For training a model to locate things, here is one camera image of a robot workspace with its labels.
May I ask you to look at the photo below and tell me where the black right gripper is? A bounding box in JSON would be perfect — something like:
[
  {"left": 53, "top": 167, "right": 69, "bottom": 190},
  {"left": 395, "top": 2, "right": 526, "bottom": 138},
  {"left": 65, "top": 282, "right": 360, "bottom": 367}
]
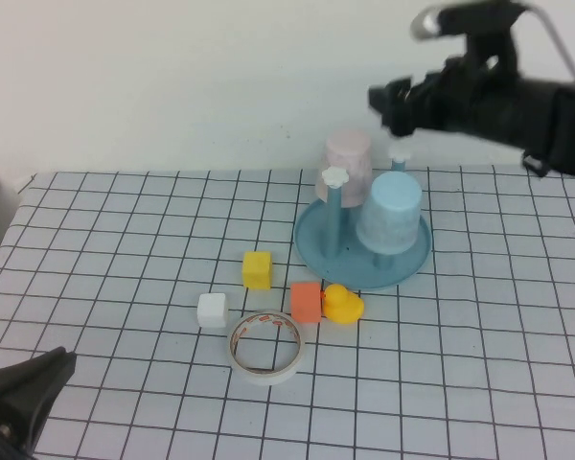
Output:
[{"left": 367, "top": 29, "right": 522, "bottom": 140}]

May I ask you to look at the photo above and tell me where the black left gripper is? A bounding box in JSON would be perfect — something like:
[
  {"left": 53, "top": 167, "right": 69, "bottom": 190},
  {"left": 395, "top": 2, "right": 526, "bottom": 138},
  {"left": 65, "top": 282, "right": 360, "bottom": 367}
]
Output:
[{"left": 0, "top": 347, "right": 77, "bottom": 460}]

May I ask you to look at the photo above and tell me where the light blue plastic cup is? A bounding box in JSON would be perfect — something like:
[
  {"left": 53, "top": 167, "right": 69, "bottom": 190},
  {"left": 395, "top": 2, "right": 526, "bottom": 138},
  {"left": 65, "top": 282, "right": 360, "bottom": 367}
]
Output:
[{"left": 356, "top": 172, "right": 423, "bottom": 257}]

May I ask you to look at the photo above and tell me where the pink plastic cup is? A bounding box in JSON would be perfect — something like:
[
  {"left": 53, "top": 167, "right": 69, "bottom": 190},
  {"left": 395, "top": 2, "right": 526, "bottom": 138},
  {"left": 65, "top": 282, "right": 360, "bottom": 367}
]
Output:
[{"left": 317, "top": 127, "right": 373, "bottom": 209}]

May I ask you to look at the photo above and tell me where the blue cup stand with pegs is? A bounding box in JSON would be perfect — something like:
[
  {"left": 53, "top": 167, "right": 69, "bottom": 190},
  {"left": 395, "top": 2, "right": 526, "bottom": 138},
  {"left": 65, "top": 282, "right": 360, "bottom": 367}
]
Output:
[{"left": 292, "top": 146, "right": 433, "bottom": 291}]

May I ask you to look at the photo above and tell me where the black grid checkered tablecloth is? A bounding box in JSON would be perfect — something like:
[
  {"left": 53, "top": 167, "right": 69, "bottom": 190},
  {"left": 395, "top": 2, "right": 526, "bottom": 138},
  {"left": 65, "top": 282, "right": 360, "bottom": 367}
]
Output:
[{"left": 0, "top": 164, "right": 575, "bottom": 460}]

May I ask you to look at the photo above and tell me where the white cube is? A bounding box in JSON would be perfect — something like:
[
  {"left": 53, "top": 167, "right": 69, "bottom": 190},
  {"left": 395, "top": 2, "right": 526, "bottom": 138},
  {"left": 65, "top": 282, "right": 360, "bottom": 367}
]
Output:
[{"left": 196, "top": 292, "right": 229, "bottom": 329}]

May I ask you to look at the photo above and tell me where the yellow rubber duck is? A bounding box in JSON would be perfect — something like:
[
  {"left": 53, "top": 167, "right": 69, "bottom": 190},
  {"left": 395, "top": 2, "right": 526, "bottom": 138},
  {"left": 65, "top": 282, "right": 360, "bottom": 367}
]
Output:
[{"left": 321, "top": 283, "right": 365, "bottom": 326}]

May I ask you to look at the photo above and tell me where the yellow cube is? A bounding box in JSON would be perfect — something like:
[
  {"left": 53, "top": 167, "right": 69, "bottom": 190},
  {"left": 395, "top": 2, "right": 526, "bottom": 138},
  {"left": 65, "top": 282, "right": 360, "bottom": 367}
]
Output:
[{"left": 241, "top": 250, "right": 273, "bottom": 291}]

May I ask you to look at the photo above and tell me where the orange cube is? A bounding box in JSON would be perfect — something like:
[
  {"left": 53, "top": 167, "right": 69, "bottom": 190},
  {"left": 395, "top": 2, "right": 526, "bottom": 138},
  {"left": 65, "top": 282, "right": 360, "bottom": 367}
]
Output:
[{"left": 289, "top": 282, "right": 323, "bottom": 325}]

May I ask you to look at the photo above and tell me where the white adhesive tape roll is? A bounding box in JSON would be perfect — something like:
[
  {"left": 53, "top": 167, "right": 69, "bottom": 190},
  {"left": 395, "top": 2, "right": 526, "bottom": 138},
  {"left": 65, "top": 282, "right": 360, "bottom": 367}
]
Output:
[{"left": 226, "top": 310, "right": 306, "bottom": 386}]

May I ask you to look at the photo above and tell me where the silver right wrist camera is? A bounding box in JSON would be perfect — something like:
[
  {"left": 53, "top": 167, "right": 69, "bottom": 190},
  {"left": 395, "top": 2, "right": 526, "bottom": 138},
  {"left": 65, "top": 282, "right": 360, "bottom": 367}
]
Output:
[{"left": 410, "top": 0, "right": 538, "bottom": 40}]

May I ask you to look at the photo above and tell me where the grey camera cable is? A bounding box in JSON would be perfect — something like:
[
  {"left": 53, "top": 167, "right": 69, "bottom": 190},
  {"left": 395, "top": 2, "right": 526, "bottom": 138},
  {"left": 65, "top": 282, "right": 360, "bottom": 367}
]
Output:
[{"left": 526, "top": 3, "right": 575, "bottom": 81}]

